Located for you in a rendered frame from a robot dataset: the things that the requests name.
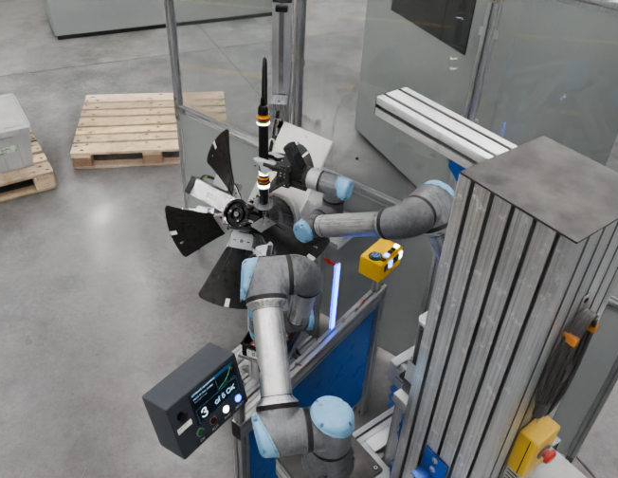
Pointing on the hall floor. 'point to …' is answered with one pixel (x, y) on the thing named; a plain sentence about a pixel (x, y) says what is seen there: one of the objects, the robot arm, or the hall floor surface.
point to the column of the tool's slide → (283, 51)
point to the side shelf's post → (318, 300)
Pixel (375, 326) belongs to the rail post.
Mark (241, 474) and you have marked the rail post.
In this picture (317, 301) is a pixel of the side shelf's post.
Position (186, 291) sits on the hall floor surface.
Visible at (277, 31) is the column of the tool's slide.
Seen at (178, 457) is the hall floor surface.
